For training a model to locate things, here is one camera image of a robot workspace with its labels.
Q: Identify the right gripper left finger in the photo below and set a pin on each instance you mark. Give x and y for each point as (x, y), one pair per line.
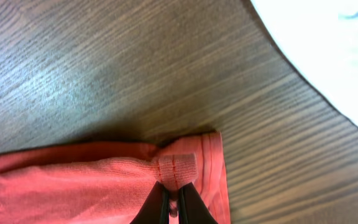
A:
(155, 209)

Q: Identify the red printed t-shirt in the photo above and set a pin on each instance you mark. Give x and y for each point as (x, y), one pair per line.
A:
(108, 182)

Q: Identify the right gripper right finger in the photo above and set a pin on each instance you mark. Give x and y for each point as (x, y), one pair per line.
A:
(191, 208)

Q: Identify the white crumpled t-shirt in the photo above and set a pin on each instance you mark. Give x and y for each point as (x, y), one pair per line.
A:
(320, 39)

